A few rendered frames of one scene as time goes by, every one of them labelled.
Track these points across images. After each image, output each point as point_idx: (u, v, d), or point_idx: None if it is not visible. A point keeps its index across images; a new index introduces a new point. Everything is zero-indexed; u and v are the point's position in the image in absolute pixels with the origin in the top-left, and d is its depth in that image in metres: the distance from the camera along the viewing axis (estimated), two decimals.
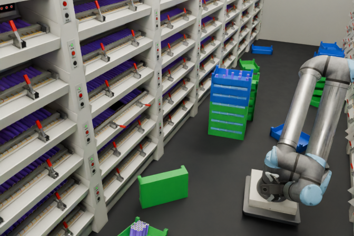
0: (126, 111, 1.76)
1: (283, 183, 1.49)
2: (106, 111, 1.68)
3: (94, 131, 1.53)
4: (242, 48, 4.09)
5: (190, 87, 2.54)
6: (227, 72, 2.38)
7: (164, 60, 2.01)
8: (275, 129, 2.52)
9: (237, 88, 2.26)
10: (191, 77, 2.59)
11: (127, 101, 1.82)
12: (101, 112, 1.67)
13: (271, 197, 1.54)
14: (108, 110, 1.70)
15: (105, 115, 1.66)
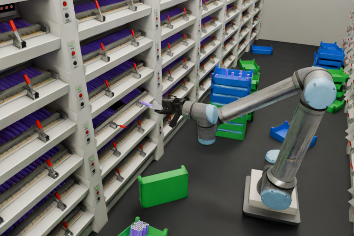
0: (126, 111, 1.76)
1: (171, 109, 1.52)
2: (106, 111, 1.68)
3: (94, 131, 1.53)
4: (242, 48, 4.09)
5: (190, 87, 2.54)
6: (227, 72, 2.38)
7: (164, 60, 2.01)
8: (275, 129, 2.52)
9: (237, 88, 2.26)
10: (191, 77, 2.59)
11: (127, 101, 1.82)
12: (101, 112, 1.67)
13: None
14: (108, 110, 1.70)
15: (105, 115, 1.66)
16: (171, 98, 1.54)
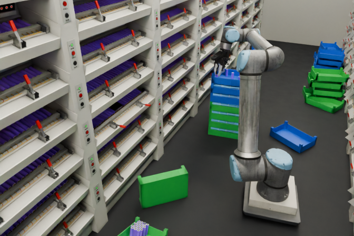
0: (126, 111, 1.76)
1: None
2: (106, 111, 1.68)
3: (94, 131, 1.53)
4: (242, 48, 4.09)
5: (190, 87, 2.54)
6: (227, 72, 2.38)
7: (164, 60, 2.01)
8: (275, 129, 2.52)
9: (237, 88, 2.26)
10: (191, 77, 2.59)
11: (127, 101, 1.82)
12: (101, 112, 1.67)
13: (220, 69, 2.24)
14: (108, 110, 1.70)
15: (105, 115, 1.66)
16: (227, 59, 2.28)
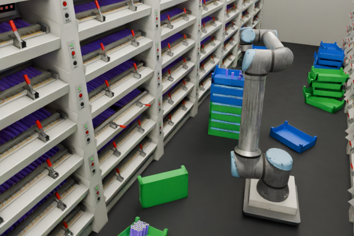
0: (126, 111, 1.76)
1: (242, 59, 2.20)
2: (106, 111, 1.68)
3: (94, 131, 1.53)
4: None
5: (190, 87, 2.54)
6: (227, 72, 2.38)
7: (164, 60, 2.01)
8: (275, 129, 2.52)
9: (237, 88, 2.26)
10: (191, 77, 2.59)
11: (127, 101, 1.82)
12: (101, 112, 1.67)
13: None
14: (108, 110, 1.70)
15: (105, 115, 1.66)
16: None
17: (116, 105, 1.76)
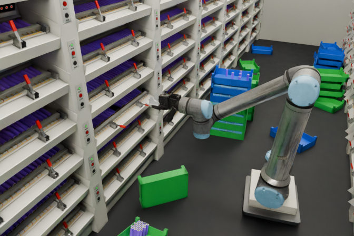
0: (126, 111, 1.76)
1: (167, 104, 1.58)
2: (106, 111, 1.68)
3: (94, 131, 1.53)
4: (242, 48, 4.09)
5: (190, 87, 2.54)
6: (227, 72, 2.38)
7: (164, 60, 2.01)
8: (275, 129, 2.52)
9: (237, 88, 2.26)
10: (191, 77, 2.59)
11: (127, 101, 1.82)
12: (101, 112, 1.67)
13: None
14: (108, 110, 1.70)
15: (105, 115, 1.66)
16: (168, 94, 1.61)
17: (116, 105, 1.76)
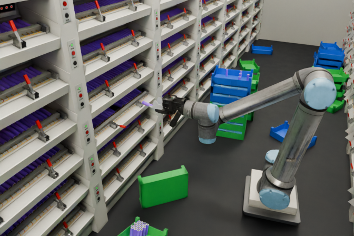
0: (126, 111, 1.76)
1: (172, 108, 1.52)
2: (106, 111, 1.68)
3: (94, 131, 1.53)
4: (242, 48, 4.09)
5: (190, 87, 2.54)
6: (227, 72, 2.38)
7: (164, 60, 2.01)
8: (275, 129, 2.52)
9: (237, 88, 2.26)
10: (191, 77, 2.59)
11: (127, 101, 1.82)
12: (101, 112, 1.67)
13: None
14: (108, 110, 1.70)
15: (105, 115, 1.66)
16: (172, 97, 1.55)
17: (116, 105, 1.76)
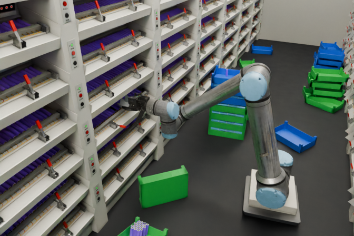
0: (126, 111, 1.76)
1: (137, 106, 1.65)
2: (106, 111, 1.68)
3: (94, 131, 1.53)
4: (242, 48, 4.09)
5: (190, 87, 2.54)
6: (227, 72, 2.38)
7: (164, 60, 2.01)
8: (275, 129, 2.52)
9: None
10: (191, 77, 2.59)
11: None
12: (101, 112, 1.67)
13: None
14: (108, 110, 1.70)
15: (105, 115, 1.66)
16: (137, 96, 1.68)
17: (116, 105, 1.76)
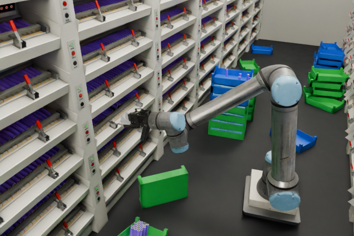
0: (126, 111, 1.76)
1: (138, 122, 1.49)
2: (104, 110, 1.68)
3: None
4: (242, 48, 4.09)
5: (190, 87, 2.54)
6: (227, 72, 2.38)
7: (164, 60, 2.01)
8: None
9: None
10: (191, 77, 2.59)
11: (125, 100, 1.82)
12: None
13: None
14: (106, 109, 1.70)
15: (102, 114, 1.66)
16: (138, 111, 1.52)
17: None
